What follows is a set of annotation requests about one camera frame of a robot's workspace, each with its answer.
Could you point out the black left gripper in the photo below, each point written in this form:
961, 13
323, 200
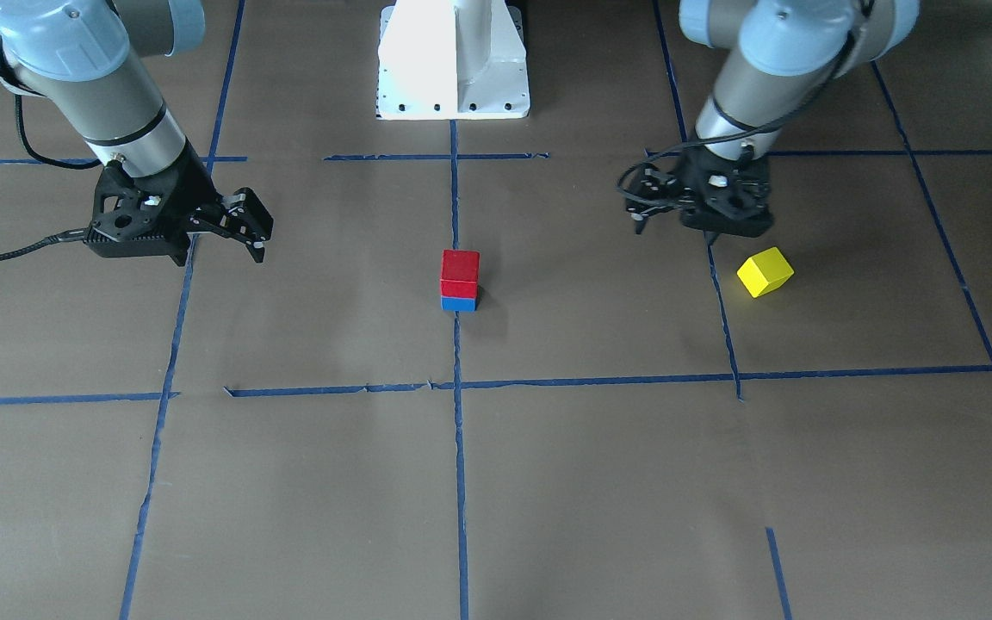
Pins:
659, 191

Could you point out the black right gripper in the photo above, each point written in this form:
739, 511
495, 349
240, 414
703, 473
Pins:
192, 189

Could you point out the red wooden block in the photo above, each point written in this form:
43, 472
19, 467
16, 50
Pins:
459, 274

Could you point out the blue wooden block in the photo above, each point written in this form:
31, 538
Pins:
459, 304

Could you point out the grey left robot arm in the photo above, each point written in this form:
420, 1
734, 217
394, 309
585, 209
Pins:
781, 56

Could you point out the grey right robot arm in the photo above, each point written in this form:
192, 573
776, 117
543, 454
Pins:
86, 58

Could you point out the yellow wooden block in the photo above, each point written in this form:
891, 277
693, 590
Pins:
765, 272

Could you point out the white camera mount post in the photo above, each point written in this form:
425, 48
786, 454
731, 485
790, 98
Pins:
443, 60

